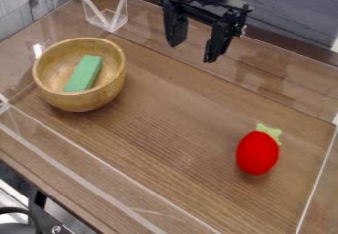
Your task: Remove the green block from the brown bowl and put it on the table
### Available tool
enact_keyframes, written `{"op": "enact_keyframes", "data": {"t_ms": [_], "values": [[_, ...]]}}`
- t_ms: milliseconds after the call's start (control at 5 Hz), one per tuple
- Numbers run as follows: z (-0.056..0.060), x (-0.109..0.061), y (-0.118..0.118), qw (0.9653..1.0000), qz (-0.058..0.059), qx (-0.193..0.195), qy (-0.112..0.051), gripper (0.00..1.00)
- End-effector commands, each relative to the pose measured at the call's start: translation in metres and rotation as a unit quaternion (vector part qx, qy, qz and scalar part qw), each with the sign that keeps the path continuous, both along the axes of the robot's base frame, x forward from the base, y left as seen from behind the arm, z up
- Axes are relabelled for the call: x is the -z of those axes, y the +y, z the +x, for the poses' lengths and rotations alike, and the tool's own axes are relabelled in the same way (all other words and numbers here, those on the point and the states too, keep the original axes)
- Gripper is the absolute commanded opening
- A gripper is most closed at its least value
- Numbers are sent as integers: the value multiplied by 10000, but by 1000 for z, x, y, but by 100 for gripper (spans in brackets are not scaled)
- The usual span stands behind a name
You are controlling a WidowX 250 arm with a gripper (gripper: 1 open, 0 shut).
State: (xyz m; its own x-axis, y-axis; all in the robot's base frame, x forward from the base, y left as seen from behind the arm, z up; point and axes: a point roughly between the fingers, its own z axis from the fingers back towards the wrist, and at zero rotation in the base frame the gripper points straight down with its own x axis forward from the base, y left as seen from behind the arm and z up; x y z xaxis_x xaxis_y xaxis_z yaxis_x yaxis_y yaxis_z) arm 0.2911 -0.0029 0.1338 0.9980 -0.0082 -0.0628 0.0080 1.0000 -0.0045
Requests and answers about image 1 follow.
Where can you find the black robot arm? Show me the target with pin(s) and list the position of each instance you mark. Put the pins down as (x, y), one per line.
(202, 17)

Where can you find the clear acrylic corner bracket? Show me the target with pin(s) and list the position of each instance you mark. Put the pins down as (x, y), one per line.
(109, 20)

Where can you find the red plush strawberry toy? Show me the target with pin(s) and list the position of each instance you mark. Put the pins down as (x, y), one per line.
(258, 150)

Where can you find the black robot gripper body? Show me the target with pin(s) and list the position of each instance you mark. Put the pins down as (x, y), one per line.
(206, 6)

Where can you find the grey sofa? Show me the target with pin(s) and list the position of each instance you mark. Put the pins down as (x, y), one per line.
(309, 20)

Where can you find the brown wooden bowl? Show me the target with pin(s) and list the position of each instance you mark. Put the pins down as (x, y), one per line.
(54, 68)

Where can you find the green rectangular block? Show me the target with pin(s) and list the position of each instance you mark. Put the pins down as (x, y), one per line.
(85, 74)

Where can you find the black table leg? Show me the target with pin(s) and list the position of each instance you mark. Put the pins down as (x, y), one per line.
(49, 224)

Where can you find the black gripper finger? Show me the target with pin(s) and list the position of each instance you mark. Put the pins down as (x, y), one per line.
(176, 23)
(220, 41)

